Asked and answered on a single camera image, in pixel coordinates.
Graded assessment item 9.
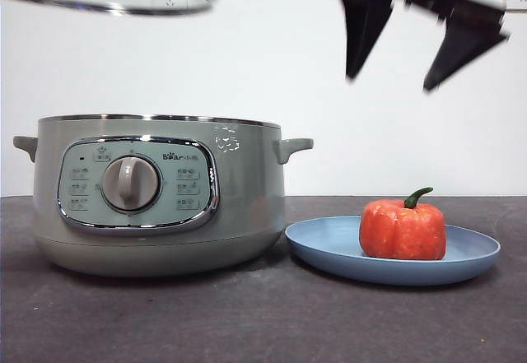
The blue round plate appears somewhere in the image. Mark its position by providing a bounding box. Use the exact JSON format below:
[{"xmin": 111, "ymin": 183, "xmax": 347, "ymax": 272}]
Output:
[{"xmin": 284, "ymin": 215, "xmax": 502, "ymax": 287}]

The pale green electric steamer pot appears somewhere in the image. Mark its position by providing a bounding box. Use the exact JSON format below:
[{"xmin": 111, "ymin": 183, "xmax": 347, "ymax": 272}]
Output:
[{"xmin": 12, "ymin": 112, "xmax": 315, "ymax": 279}]

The orange pumpkin with green stem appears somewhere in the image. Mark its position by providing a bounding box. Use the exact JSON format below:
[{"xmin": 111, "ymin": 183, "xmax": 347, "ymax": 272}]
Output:
[{"xmin": 358, "ymin": 186, "xmax": 448, "ymax": 262}]

